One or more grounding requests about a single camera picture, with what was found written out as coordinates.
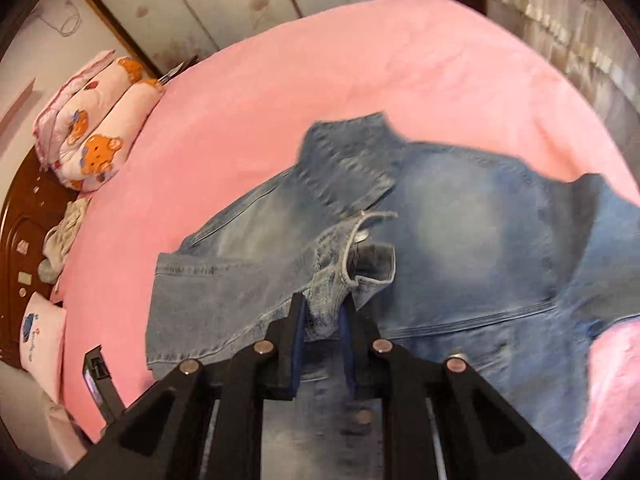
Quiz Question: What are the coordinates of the blue denim jacket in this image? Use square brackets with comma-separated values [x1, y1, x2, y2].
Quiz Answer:
[145, 114, 639, 479]

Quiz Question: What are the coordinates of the white pink small pillow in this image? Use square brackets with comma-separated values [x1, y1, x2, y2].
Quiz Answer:
[20, 292, 66, 404]

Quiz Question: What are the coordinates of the beige crumpled cloth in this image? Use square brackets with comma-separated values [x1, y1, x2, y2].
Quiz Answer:
[38, 197, 90, 285]

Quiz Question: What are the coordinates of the dark wooden headboard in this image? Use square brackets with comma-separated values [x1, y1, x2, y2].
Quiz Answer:
[0, 151, 77, 368]

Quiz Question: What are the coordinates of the pink bear print quilt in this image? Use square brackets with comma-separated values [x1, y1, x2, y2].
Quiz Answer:
[34, 50, 165, 193]

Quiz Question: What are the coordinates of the pink bed sheet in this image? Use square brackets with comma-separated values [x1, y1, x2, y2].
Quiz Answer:
[58, 0, 639, 479]

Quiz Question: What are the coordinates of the cream lace curtain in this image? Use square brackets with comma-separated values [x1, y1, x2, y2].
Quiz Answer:
[486, 0, 639, 177]

